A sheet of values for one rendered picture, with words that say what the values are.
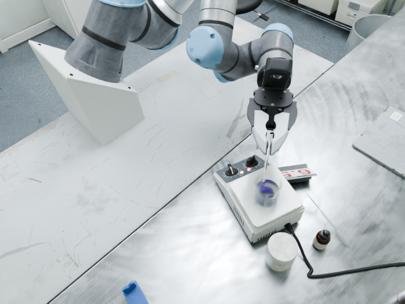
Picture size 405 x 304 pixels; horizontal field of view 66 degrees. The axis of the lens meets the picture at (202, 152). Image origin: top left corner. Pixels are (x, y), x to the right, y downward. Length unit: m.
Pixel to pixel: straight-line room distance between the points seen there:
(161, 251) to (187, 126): 0.37
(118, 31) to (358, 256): 0.76
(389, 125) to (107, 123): 0.78
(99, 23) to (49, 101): 1.86
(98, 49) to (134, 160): 0.30
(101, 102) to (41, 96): 1.92
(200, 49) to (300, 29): 2.40
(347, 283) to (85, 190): 0.65
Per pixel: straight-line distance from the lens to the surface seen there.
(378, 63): 1.21
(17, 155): 1.05
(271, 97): 0.61
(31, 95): 2.81
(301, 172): 0.81
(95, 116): 0.87
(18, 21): 3.43
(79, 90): 0.81
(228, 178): 0.74
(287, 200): 0.69
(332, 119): 0.98
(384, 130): 0.98
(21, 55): 3.31
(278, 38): 0.75
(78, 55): 0.87
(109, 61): 0.86
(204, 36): 0.65
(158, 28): 0.94
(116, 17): 0.85
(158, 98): 1.03
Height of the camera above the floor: 1.59
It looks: 53 degrees down
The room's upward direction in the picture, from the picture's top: 7 degrees counter-clockwise
